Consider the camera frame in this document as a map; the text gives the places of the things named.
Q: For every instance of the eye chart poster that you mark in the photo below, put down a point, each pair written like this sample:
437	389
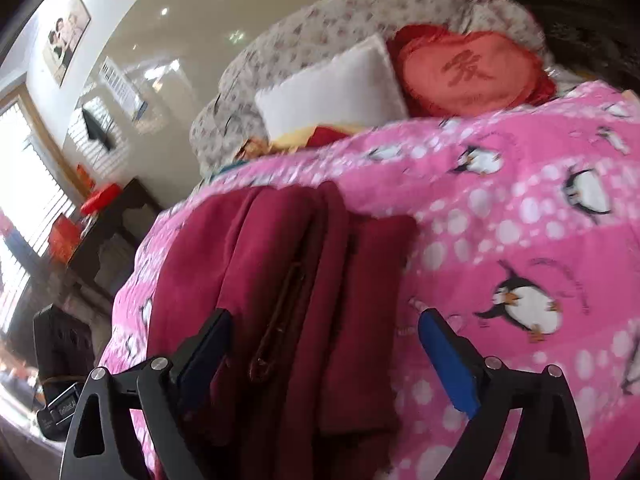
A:
121	85

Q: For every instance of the red paper wall decoration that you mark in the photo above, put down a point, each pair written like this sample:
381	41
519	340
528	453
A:
83	175

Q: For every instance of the dark hanging cloth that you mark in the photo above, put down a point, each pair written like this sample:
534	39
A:
96	127

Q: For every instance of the window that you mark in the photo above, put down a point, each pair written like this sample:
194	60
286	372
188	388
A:
30	185

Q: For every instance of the teal cloth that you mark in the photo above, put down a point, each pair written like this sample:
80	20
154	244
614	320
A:
225	171

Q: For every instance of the carved dark wooden cabinet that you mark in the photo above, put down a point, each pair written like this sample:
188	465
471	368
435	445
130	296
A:
590	35

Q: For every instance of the pink penguin print blanket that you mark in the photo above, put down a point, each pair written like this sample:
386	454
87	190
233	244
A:
500	210

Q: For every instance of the floral grey quilt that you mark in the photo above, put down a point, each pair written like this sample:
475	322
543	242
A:
310	25

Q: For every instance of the tall red box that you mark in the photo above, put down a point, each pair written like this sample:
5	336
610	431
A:
65	237

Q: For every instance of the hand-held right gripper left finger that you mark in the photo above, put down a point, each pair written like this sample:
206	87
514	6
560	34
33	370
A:
200	360

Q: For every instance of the wall photo poster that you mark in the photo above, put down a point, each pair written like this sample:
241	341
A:
66	37

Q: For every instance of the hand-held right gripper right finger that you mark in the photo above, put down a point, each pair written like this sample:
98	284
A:
447	360

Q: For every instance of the yellow and red cloth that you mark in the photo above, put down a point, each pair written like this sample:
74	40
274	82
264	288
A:
310	137

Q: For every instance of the red heart-shaped pillow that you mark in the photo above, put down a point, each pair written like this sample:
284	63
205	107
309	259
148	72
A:
465	75

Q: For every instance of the dark red sweater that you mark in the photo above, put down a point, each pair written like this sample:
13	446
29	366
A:
280	240

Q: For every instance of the white pillow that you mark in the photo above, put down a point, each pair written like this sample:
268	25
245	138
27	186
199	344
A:
330	90

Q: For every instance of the flat red box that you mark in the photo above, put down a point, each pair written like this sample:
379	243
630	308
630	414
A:
100	199

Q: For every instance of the dark wooden side table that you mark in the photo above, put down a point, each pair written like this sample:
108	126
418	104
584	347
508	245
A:
120	220

